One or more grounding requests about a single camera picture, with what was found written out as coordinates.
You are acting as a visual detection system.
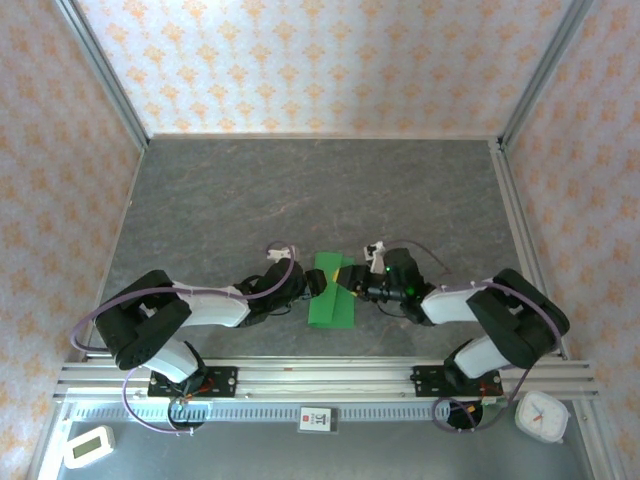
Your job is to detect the grey slotted cable duct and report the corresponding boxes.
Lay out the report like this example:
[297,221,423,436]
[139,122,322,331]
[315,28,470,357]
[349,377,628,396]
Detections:
[69,402,501,424]

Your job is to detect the red orange power wires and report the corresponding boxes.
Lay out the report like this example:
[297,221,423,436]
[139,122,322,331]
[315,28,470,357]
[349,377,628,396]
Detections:
[180,375,217,402]
[469,379,505,414]

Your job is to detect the small label card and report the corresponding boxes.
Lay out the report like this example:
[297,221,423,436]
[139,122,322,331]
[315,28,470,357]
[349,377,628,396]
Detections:
[298,407,334,434]

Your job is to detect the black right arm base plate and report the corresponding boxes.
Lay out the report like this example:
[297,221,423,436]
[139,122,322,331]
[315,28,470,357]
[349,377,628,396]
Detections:
[412,364,501,399]

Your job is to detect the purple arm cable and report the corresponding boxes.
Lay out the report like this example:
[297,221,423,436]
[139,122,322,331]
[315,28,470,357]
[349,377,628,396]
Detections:
[384,239,571,434]
[73,242,301,436]

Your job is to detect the grey metal sheet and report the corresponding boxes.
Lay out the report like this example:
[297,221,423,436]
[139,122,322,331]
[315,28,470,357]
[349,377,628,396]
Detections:
[54,419,594,480]

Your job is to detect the white analog clock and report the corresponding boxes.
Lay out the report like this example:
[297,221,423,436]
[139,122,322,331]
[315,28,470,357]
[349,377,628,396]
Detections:
[514,390,571,445]

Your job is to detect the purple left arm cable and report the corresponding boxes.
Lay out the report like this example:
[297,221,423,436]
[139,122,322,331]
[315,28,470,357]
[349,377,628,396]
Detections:
[73,242,301,436]

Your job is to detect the aluminium side rail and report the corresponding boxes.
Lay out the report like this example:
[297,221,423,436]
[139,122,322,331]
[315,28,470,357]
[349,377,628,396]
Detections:
[488,138,571,361]

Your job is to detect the white digital timer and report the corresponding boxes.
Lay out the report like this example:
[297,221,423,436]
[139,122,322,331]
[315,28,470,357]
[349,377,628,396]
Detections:
[63,424,116,470]

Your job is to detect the aluminium frame post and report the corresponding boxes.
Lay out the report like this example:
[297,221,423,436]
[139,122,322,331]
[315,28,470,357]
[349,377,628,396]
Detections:
[499,0,596,151]
[52,0,150,151]

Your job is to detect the green paper sheet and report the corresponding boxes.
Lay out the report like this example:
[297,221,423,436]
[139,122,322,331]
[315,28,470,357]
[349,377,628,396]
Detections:
[305,252,357,331]

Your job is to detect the aluminium mounting rail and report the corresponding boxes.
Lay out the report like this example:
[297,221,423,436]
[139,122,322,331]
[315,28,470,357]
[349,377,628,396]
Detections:
[53,353,599,401]

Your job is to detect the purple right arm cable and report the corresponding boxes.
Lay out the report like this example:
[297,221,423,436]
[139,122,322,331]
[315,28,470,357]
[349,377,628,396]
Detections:
[384,239,571,434]

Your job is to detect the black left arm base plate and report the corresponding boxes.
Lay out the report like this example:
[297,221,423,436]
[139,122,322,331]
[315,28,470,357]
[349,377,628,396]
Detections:
[148,367,239,399]

